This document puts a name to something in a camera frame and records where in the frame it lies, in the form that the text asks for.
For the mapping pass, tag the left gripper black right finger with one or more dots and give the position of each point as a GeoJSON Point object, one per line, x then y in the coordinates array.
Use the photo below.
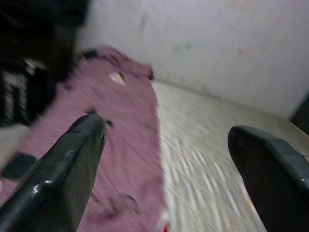
{"type": "Point", "coordinates": [277, 183]}

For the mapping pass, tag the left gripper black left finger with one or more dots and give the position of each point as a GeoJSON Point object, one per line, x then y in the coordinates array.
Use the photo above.
{"type": "Point", "coordinates": [60, 181]}

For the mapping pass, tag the black flat object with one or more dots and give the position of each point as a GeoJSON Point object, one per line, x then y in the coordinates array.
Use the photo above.
{"type": "Point", "coordinates": [18, 166]}

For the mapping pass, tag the black tufted headboard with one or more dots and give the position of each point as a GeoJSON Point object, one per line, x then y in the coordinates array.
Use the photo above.
{"type": "Point", "coordinates": [301, 118]}

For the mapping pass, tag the purple cartoon print blanket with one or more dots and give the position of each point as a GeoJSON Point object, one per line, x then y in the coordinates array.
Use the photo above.
{"type": "Point", "coordinates": [125, 145]}

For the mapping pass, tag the white quilted mattress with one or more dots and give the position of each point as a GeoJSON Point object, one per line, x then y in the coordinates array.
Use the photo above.
{"type": "Point", "coordinates": [205, 157]}

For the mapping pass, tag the black white striped bag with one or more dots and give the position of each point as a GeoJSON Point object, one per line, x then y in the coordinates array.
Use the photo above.
{"type": "Point", "coordinates": [14, 96]}

